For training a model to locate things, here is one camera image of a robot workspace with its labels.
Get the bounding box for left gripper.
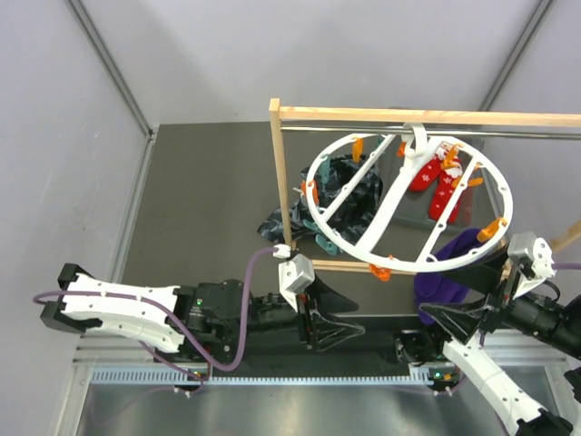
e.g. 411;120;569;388
230;274;365;352

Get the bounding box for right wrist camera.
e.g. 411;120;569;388
507;232;556;300

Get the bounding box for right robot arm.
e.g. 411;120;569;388
419;247;580;435

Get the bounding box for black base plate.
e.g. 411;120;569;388
153;315;446;378

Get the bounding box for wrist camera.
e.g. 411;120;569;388
507;232;556;300
273;244;315;312

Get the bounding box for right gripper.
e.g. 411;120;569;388
419;239;581;355

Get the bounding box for dark patterned cloth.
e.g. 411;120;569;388
256;155;385;246

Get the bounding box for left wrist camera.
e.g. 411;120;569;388
273;244;315;312

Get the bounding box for red snowflake sock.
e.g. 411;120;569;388
409;154;443;193

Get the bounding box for grey cable duct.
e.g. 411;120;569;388
91;367;456;386

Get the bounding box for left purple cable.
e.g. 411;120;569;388
32;246;285;378

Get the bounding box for white round clip hanger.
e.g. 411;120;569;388
315;134;502;262

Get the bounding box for red santa sock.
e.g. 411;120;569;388
428;142;463;221

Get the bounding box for clear plastic bin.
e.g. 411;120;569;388
304;124;514;273

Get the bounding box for purple sock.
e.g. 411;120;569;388
413;228;483;306

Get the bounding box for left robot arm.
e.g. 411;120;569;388
34;262;366;362

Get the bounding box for wooden rack frame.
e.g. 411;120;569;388
268;98;581;282

